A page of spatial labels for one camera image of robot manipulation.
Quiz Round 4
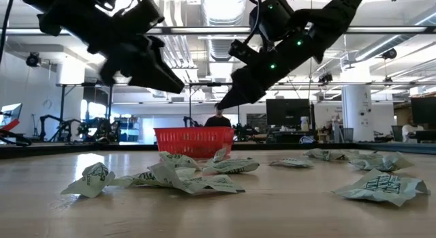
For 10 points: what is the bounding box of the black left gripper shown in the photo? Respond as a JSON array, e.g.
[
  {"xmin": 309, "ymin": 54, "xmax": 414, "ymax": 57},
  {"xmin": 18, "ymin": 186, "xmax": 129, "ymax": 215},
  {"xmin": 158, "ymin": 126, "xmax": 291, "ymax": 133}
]
[{"xmin": 87, "ymin": 0, "xmax": 185, "ymax": 94}]

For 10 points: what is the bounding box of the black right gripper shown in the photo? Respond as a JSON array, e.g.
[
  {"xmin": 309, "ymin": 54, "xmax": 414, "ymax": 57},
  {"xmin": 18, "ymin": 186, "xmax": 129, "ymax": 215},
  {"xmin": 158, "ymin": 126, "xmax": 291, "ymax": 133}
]
[{"xmin": 217, "ymin": 33, "xmax": 321, "ymax": 111}]

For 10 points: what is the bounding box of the green white sachet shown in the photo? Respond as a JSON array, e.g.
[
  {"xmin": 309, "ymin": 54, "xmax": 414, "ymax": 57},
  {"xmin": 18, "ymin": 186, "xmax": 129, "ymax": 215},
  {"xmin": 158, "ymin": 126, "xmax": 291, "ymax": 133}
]
[
  {"xmin": 335, "ymin": 149, "xmax": 360, "ymax": 161},
  {"xmin": 350, "ymin": 151, "xmax": 415, "ymax": 173},
  {"xmin": 60, "ymin": 162, "xmax": 116, "ymax": 199},
  {"xmin": 110, "ymin": 171, "xmax": 161, "ymax": 189},
  {"xmin": 332, "ymin": 168, "xmax": 431, "ymax": 207},
  {"xmin": 185, "ymin": 175, "xmax": 246, "ymax": 194},
  {"xmin": 158, "ymin": 151, "xmax": 202, "ymax": 171},
  {"xmin": 354, "ymin": 151, "xmax": 379, "ymax": 161},
  {"xmin": 149, "ymin": 162, "xmax": 198, "ymax": 194},
  {"xmin": 304, "ymin": 148, "xmax": 341, "ymax": 162},
  {"xmin": 203, "ymin": 158, "xmax": 261, "ymax": 175},
  {"xmin": 268, "ymin": 158, "xmax": 315, "ymax": 169},
  {"xmin": 211, "ymin": 147, "xmax": 228, "ymax": 164}
]

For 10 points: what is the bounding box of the red plastic basket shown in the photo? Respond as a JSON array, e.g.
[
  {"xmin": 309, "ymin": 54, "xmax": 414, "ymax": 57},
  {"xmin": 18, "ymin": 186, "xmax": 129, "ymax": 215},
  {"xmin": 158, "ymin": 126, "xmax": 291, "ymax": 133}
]
[{"xmin": 153, "ymin": 126, "xmax": 235, "ymax": 160}]

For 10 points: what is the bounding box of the person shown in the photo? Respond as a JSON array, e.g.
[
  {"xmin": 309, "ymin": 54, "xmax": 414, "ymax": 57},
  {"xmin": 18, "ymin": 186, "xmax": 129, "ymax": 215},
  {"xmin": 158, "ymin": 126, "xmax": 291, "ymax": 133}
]
[
  {"xmin": 204, "ymin": 107, "xmax": 232, "ymax": 128},
  {"xmin": 401, "ymin": 117, "xmax": 426, "ymax": 143}
]

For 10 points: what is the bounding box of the black computer monitor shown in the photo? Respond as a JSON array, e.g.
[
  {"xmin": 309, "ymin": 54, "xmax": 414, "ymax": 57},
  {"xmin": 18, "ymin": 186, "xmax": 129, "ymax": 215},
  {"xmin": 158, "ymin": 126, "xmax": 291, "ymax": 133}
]
[
  {"xmin": 410, "ymin": 96, "xmax": 436, "ymax": 125},
  {"xmin": 266, "ymin": 98, "xmax": 311, "ymax": 128}
]

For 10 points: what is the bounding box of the dark cluttered desk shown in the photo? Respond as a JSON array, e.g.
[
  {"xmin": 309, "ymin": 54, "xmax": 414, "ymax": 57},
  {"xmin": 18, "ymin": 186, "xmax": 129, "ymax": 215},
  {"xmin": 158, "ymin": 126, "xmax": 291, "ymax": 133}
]
[{"xmin": 253, "ymin": 127, "xmax": 337, "ymax": 145}]

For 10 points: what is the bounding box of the black ceiling spotlight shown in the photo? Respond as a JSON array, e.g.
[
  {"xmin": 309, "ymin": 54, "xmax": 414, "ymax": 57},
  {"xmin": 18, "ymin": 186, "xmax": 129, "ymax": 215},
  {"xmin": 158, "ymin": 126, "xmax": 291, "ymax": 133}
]
[
  {"xmin": 25, "ymin": 52, "xmax": 42, "ymax": 68},
  {"xmin": 381, "ymin": 48, "xmax": 399, "ymax": 61}
]

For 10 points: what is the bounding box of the white round pillar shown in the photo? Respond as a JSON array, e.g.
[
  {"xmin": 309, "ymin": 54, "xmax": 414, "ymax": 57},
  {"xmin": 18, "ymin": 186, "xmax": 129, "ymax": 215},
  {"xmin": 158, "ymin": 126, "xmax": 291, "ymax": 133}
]
[{"xmin": 341, "ymin": 65, "xmax": 375, "ymax": 143}]

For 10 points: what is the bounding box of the tilted grey computer monitor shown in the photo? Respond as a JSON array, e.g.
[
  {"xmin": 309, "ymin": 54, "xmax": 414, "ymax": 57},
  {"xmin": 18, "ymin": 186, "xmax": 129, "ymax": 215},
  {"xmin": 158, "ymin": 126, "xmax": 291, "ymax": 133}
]
[{"xmin": 0, "ymin": 103, "xmax": 23, "ymax": 128}]

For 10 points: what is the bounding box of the red bar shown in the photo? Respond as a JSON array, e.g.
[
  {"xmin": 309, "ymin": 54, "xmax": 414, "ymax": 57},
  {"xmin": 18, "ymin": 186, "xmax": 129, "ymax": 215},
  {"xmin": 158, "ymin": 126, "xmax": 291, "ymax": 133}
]
[{"xmin": 0, "ymin": 119, "xmax": 20, "ymax": 132}]

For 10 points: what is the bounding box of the dark wall board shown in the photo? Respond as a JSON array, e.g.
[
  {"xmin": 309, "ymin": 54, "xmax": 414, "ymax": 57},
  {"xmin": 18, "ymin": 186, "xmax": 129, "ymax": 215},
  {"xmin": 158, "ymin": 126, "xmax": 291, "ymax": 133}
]
[{"xmin": 245, "ymin": 113, "xmax": 268, "ymax": 130}]

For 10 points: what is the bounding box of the black background rig frame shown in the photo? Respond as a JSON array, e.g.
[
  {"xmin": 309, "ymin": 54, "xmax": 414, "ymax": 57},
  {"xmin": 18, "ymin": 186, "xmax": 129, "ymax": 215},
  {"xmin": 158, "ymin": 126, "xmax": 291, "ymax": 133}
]
[
  {"xmin": 188, "ymin": 82, "xmax": 236, "ymax": 127},
  {"xmin": 56, "ymin": 82, "xmax": 115, "ymax": 143}
]

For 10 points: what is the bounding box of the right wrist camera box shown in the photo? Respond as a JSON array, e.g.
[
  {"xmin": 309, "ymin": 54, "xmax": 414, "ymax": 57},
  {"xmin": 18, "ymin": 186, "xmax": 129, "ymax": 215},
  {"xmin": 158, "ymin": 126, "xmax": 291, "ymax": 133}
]
[{"xmin": 228, "ymin": 39, "xmax": 260, "ymax": 64}]

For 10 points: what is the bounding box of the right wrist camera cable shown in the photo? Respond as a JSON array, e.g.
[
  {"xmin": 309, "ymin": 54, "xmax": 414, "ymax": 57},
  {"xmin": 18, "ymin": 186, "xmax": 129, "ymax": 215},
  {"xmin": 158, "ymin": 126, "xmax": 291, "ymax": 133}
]
[{"xmin": 242, "ymin": 0, "xmax": 263, "ymax": 44}]

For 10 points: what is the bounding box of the silver ventilation duct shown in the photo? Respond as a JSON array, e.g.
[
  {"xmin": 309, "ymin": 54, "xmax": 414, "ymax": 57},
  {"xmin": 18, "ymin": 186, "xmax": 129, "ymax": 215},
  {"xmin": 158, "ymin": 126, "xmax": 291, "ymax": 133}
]
[{"xmin": 200, "ymin": 0, "xmax": 248, "ymax": 61}]

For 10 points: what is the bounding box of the black hanging camera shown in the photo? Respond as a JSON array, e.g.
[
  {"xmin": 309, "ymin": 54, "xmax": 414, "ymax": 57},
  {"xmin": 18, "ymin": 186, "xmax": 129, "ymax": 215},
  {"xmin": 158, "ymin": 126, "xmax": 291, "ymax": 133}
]
[{"xmin": 319, "ymin": 71, "xmax": 334, "ymax": 85}]

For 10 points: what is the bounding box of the black hanging cable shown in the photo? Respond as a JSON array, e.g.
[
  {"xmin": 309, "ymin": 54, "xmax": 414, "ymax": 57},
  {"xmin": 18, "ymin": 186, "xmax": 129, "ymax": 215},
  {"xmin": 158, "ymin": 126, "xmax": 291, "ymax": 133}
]
[{"xmin": 0, "ymin": 0, "xmax": 16, "ymax": 63}]

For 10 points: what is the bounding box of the black overhead frame beam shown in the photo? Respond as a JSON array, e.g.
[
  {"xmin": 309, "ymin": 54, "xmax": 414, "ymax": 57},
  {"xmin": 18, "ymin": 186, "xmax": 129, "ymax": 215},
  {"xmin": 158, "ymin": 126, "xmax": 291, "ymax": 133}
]
[{"xmin": 0, "ymin": 25, "xmax": 436, "ymax": 35}]

